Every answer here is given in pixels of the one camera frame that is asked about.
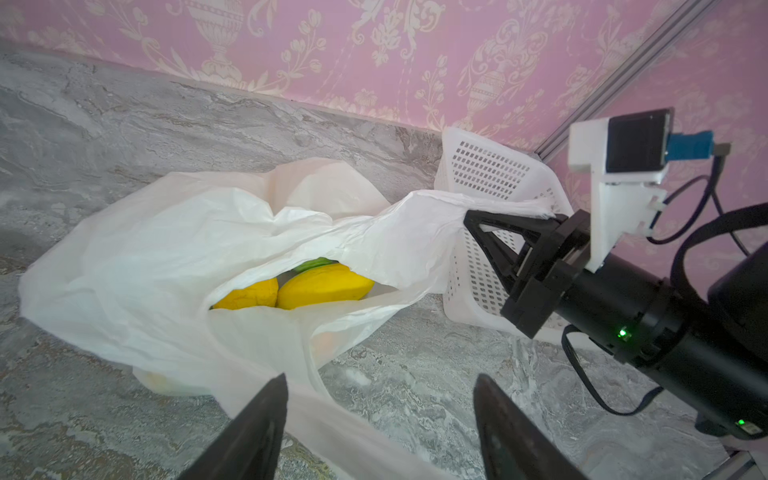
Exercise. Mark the right aluminium corner post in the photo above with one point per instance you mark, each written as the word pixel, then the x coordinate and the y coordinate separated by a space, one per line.
pixel 666 35

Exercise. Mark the yellow mango toy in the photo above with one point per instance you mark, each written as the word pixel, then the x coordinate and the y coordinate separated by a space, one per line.
pixel 324 284

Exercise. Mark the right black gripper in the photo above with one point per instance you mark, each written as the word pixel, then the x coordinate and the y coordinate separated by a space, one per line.
pixel 618 306

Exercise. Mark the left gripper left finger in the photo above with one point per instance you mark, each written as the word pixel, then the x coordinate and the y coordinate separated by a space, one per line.
pixel 249 447

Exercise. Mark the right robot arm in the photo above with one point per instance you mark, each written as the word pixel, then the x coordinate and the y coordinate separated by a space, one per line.
pixel 710 353

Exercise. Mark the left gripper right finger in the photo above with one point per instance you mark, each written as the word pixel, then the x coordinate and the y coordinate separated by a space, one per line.
pixel 512 447

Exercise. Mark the white plastic bag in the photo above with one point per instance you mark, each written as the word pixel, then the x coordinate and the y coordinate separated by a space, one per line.
pixel 138 283

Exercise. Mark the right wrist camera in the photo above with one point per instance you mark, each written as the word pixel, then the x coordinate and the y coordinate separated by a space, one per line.
pixel 627 158

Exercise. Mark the green pepper toy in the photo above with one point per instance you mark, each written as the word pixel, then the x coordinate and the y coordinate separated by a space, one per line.
pixel 312 264

